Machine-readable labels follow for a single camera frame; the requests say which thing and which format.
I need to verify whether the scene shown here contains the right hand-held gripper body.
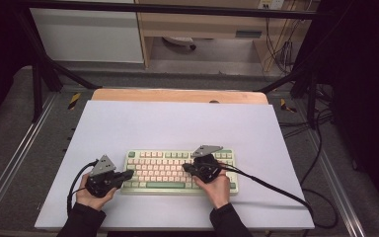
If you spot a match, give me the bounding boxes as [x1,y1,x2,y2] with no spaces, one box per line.
[190,144,224,184]

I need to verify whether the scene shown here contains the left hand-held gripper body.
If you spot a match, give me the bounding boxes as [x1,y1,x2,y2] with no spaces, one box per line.
[85,154,126,198]

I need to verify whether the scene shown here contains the green and cream keyboard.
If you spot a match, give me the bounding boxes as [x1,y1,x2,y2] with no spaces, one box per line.
[120,147,240,198]

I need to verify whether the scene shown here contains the person's left hand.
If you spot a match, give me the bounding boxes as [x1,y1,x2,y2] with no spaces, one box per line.
[75,173,118,211]

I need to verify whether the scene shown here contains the person's right hand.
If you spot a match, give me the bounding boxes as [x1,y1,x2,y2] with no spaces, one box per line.
[191,161,231,210]

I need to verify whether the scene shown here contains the white table cover board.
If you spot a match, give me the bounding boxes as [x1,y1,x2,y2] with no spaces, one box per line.
[34,100,316,231]

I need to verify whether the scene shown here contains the wooden table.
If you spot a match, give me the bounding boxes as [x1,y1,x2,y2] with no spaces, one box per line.
[91,88,269,106]

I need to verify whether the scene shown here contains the yellow clamp left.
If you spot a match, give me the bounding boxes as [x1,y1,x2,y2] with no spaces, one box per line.
[67,92,82,111]

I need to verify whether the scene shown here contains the yellow clamp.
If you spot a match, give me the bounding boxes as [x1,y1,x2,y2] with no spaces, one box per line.
[279,98,297,114]
[67,92,82,111]

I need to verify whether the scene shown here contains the yellow clamp right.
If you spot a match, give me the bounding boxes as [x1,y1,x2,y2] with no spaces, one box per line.
[279,98,297,114]

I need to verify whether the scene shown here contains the black metal stand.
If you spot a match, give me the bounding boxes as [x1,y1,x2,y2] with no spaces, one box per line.
[259,19,321,130]
[13,6,103,123]

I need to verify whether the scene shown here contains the white chair base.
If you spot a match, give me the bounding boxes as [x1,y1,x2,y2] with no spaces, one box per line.
[162,36,197,51]

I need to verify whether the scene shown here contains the light wooden desk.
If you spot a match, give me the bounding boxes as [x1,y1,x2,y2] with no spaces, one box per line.
[134,0,320,72]

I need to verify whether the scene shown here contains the white cabinet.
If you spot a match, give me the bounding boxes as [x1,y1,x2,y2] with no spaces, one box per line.
[29,0,145,64]

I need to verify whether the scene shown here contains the white power strip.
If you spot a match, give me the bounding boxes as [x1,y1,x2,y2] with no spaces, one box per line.
[258,0,285,10]

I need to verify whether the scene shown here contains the left hand-held gripper black cable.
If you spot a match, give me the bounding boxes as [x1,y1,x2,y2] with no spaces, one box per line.
[66,159,99,216]

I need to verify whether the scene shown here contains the hand-held gripper black cable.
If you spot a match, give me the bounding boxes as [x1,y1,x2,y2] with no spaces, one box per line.
[66,159,99,216]
[216,162,340,230]

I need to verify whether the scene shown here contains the right hand-held gripper black cable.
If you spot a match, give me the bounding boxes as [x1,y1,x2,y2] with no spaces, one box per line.
[216,162,340,230]

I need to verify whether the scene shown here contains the aluminium rail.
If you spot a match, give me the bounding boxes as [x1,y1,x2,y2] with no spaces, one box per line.
[304,127,366,237]
[0,93,58,228]

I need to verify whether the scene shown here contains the black floor cables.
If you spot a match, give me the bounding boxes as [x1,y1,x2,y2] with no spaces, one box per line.
[277,85,336,187]

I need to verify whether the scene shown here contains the hanging cable bundle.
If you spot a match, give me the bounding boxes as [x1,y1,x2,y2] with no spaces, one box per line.
[265,9,310,74]

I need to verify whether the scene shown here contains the black metal frame crossbar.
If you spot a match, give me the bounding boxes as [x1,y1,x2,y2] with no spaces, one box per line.
[13,0,321,20]

